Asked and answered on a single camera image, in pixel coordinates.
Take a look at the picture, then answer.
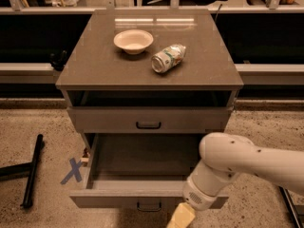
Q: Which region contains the grey drawer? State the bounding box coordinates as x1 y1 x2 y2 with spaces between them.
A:
69 133 230 213
67 106 232 134

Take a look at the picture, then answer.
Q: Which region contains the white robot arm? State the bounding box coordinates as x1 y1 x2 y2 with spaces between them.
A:
166 132 304 228

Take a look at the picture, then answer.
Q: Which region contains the grey top drawer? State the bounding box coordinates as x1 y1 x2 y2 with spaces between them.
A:
67 106 232 134

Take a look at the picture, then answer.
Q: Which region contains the grey drawer cabinet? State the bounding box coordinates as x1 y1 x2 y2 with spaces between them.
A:
56 8 243 146

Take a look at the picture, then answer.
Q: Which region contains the black stand leg right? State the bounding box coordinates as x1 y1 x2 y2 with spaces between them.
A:
279 187 304 228

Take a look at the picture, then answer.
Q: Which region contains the black stand leg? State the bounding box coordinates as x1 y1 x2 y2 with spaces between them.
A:
0 134 45 209
279 187 304 228

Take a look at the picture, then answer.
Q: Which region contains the small wooden block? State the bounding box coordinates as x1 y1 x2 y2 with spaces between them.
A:
80 157 89 166

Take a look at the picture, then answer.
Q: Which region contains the blue tape cross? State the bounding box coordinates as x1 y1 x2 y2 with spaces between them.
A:
61 158 82 184

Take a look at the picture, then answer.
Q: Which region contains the crushed aluminium soda can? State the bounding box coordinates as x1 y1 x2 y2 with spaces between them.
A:
151 44 186 73

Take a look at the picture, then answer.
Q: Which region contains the black stand leg left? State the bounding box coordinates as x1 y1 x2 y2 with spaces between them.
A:
0 134 45 209

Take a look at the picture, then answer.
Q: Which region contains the white paper bowl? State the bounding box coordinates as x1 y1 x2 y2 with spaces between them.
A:
113 29 154 55

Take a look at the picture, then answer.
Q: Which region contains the black clamp knob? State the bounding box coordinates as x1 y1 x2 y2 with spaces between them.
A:
49 50 67 71

